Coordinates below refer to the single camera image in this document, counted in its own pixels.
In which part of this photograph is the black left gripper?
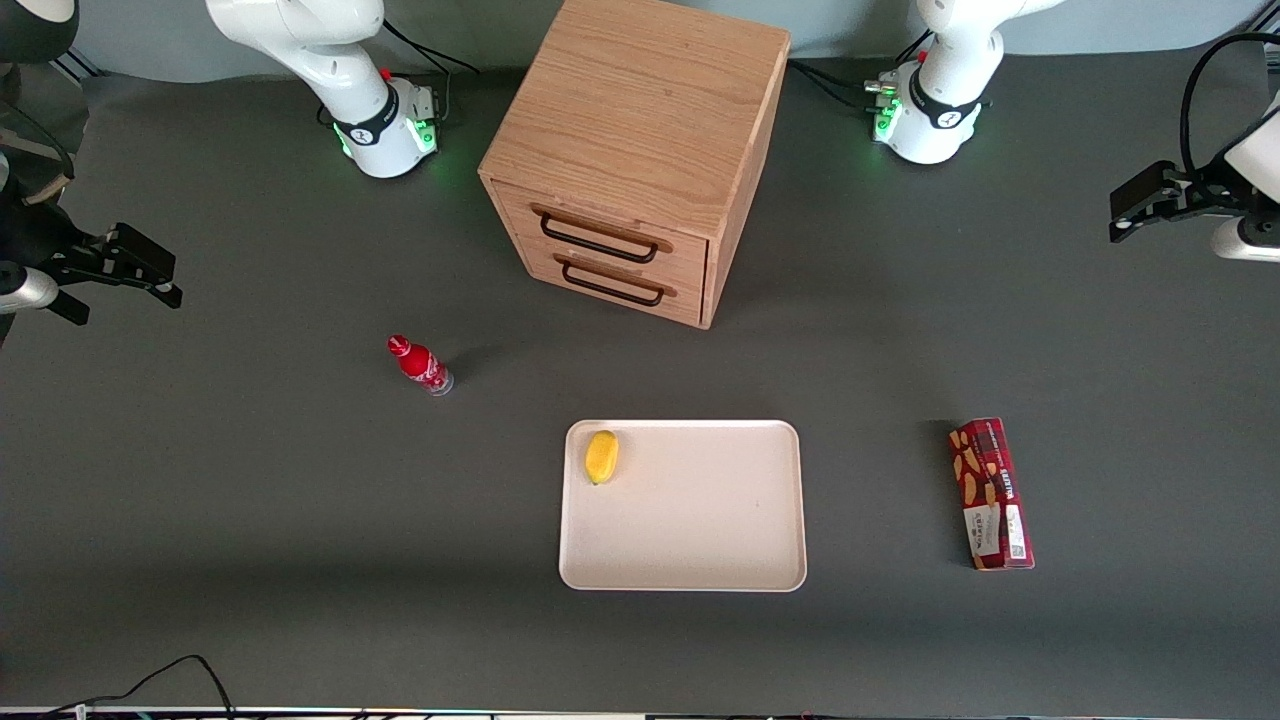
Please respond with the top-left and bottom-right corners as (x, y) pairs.
(1108, 159), (1253, 244)

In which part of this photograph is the red cookie box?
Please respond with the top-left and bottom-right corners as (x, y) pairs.
(948, 417), (1036, 572)

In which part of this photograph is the cream plastic tray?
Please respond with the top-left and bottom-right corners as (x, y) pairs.
(558, 419), (808, 593)

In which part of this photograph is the red cola bottle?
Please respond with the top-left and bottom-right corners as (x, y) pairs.
(387, 334), (455, 398)

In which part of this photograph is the wooden drawer cabinet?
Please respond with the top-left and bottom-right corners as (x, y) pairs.
(478, 0), (792, 331)

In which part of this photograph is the wooden drawer front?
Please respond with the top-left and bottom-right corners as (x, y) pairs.
(518, 240), (707, 327)
(494, 182), (710, 272)

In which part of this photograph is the yellow lemon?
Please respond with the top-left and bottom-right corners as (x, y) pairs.
(584, 429), (620, 486)

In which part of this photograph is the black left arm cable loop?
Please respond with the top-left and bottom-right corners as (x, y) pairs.
(1179, 31), (1280, 183)

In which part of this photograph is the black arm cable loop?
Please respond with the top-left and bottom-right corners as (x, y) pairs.
(1179, 31), (1280, 183)
(0, 98), (77, 183)

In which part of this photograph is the black right arm cable loop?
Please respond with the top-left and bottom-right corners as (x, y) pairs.
(0, 98), (77, 183)

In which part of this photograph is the black left arm base cable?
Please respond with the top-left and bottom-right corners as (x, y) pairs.
(788, 28), (935, 113)

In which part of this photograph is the black arm base cable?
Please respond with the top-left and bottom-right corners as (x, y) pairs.
(318, 18), (482, 129)
(788, 28), (935, 113)

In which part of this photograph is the black cable on table edge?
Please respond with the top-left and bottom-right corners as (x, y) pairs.
(38, 654), (237, 720)

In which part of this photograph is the black right arm base cable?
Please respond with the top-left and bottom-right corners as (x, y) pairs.
(318, 18), (482, 129)

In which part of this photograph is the black metal drawer handle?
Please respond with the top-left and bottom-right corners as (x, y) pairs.
(530, 203), (674, 266)
(554, 254), (679, 309)

